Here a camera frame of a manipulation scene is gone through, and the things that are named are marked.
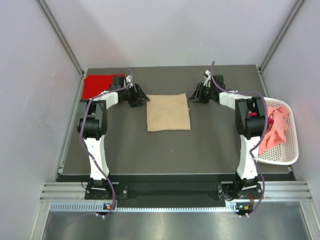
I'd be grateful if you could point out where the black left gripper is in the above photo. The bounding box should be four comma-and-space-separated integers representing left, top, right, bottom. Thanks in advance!
121, 82, 150, 107

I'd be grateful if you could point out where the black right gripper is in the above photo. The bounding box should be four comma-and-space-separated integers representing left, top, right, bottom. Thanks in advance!
189, 82, 215, 104

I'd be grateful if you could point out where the beige t shirt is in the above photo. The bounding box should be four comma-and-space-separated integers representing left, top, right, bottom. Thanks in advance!
146, 93, 191, 132

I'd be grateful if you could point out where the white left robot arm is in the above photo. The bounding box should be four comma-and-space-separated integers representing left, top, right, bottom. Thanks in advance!
76, 74, 150, 199

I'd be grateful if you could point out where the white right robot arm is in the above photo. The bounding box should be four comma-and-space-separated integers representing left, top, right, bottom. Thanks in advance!
189, 70, 269, 198

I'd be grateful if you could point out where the folded red t shirt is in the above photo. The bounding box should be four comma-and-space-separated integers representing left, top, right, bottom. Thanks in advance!
81, 73, 125, 100

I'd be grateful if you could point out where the crimson t shirt in basket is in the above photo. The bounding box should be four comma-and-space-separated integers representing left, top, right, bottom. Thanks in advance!
249, 112, 274, 129

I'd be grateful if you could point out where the pink t shirt in basket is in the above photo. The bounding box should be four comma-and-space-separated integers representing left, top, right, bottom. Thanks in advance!
258, 105, 289, 156

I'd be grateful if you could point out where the white plastic laundry basket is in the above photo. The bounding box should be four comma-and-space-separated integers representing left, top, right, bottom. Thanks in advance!
256, 97, 299, 166

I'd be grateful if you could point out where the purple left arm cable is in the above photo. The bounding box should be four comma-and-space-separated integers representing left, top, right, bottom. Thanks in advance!
78, 67, 135, 217

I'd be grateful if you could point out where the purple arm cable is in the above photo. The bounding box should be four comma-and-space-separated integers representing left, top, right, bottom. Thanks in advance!
211, 60, 266, 217
78, 67, 135, 217

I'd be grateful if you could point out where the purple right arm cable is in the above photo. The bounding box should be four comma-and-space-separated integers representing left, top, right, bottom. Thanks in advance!
211, 60, 266, 217

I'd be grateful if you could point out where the aluminium corner post right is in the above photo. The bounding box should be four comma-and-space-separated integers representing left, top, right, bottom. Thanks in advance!
258, 0, 306, 75

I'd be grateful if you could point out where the aluminium corner post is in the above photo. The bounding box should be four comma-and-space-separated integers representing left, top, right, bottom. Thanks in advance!
35, 0, 85, 76
258, 0, 306, 75

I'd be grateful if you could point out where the aluminium frame rail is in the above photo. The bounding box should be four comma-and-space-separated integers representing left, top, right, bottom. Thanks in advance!
40, 181, 313, 202

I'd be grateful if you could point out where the slotted grey cable duct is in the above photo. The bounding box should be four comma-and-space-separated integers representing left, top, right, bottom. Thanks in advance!
49, 201, 253, 213

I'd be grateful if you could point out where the aluminium corner post left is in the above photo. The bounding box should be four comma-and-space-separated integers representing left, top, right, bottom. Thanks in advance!
35, 0, 85, 76

